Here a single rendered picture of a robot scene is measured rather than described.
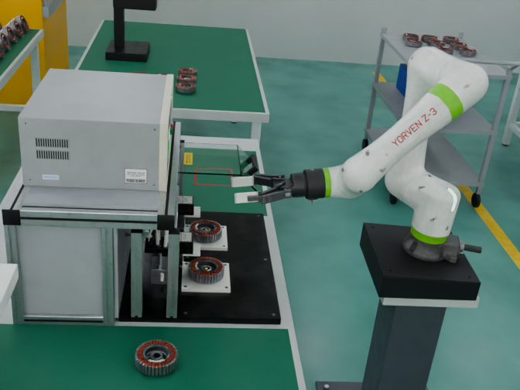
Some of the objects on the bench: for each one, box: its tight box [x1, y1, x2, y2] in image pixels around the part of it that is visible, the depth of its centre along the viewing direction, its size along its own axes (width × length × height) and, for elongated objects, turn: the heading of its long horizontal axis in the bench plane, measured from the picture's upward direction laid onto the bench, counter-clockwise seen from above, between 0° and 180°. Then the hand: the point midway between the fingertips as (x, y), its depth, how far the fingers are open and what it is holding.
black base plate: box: [119, 211, 281, 325], centre depth 225 cm, size 47×64×2 cm
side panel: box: [3, 225, 115, 326], centre depth 186 cm, size 28×3×32 cm, turn 85°
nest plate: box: [181, 262, 231, 293], centre depth 214 cm, size 15×15×1 cm
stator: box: [135, 340, 178, 376], centre depth 180 cm, size 11×11×4 cm
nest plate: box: [184, 224, 228, 251], centre depth 236 cm, size 15×15×1 cm
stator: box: [188, 257, 224, 284], centre depth 213 cm, size 11×11×4 cm
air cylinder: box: [151, 256, 168, 284], centre depth 212 cm, size 5×8×6 cm
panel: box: [114, 228, 132, 318], centre depth 216 cm, size 1×66×30 cm, turn 175°
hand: (237, 189), depth 204 cm, fingers open, 12 cm apart
